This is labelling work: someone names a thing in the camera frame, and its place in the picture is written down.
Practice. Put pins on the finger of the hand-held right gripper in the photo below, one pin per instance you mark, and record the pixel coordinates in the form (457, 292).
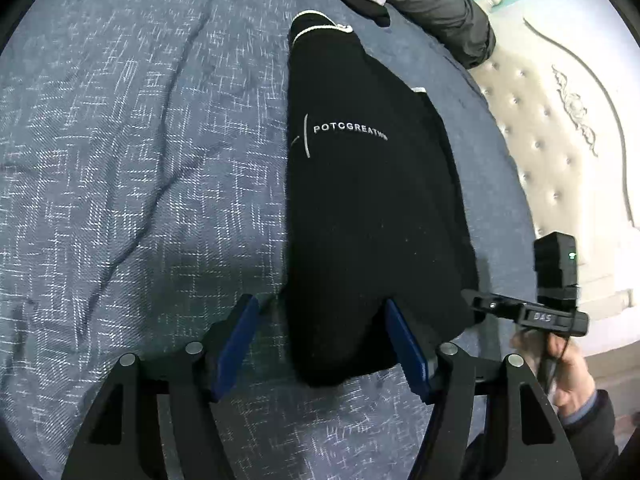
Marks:
(492, 305)

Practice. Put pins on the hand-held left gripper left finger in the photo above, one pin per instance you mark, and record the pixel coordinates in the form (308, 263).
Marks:
(235, 350)

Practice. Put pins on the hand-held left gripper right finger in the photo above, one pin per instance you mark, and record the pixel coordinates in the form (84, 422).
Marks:
(407, 355)

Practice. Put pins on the black sweater with white collar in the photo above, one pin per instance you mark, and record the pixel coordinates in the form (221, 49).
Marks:
(375, 210)

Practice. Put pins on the person's right forearm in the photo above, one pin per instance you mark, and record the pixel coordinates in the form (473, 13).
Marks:
(595, 435)

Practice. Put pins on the person's right hand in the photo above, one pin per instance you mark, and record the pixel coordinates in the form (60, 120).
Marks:
(575, 375)

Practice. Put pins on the cream tufted headboard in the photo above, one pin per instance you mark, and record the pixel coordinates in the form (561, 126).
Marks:
(550, 135)

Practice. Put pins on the bed with blue sheet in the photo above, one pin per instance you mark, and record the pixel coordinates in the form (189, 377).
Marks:
(125, 185)

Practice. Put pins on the dark grey rolled duvet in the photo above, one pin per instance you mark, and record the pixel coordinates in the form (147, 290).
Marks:
(450, 15)

